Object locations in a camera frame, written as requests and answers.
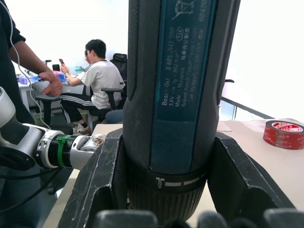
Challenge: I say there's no black mesh office chair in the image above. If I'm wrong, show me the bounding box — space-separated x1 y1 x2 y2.
109 53 128 77

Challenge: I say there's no grey chair back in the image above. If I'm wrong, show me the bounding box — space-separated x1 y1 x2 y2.
30 80 63 127

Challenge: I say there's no white earphone cable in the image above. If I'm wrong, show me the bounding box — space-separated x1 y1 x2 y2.
4 0 52 130

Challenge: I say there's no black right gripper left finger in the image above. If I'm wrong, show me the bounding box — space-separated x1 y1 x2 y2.
58 130 131 228

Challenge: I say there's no standing person in black shirt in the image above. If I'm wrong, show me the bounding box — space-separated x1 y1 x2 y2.
0 0 36 125

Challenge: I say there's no seated person in white shirt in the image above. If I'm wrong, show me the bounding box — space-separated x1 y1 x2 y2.
59 39 126 136

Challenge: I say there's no red adhesive tape roll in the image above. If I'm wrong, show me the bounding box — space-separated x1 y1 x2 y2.
262 120 304 151

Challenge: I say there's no standing person's hand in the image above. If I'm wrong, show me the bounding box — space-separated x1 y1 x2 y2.
38 71 64 97

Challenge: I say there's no black armrest office chair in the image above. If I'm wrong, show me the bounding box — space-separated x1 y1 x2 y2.
82 80 128 121

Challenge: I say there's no dark blue electric screwdriver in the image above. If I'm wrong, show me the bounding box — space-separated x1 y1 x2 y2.
123 0 242 226

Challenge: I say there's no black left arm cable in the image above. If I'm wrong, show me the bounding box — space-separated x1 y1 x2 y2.
0 163 64 213

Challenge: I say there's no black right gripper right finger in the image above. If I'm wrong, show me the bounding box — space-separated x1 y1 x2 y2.
208 132 296 223

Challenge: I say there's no green zip tie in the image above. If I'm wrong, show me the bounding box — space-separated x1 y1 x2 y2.
56 134 72 168

